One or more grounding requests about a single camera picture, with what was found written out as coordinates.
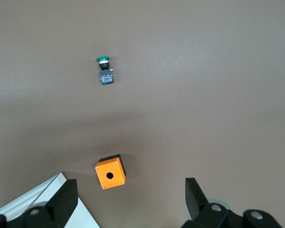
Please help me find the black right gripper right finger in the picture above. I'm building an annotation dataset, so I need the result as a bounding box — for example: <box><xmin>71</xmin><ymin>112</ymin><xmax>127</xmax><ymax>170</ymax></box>
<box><xmin>178</xmin><ymin>177</ymin><xmax>282</xmax><ymax>228</ymax></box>

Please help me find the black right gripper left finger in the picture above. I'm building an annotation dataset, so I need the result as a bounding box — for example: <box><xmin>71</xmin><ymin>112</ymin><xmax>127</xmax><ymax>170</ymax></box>
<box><xmin>0</xmin><ymin>179</ymin><xmax>79</xmax><ymax>228</ymax></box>

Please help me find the orange box with hole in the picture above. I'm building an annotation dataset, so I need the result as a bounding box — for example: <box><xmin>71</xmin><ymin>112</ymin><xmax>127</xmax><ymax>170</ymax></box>
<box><xmin>95</xmin><ymin>153</ymin><xmax>127</xmax><ymax>190</ymax></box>

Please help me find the green mushroom push button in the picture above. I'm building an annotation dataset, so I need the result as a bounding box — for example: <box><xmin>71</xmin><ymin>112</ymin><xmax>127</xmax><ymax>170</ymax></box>
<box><xmin>95</xmin><ymin>55</ymin><xmax>115</xmax><ymax>86</ymax></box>

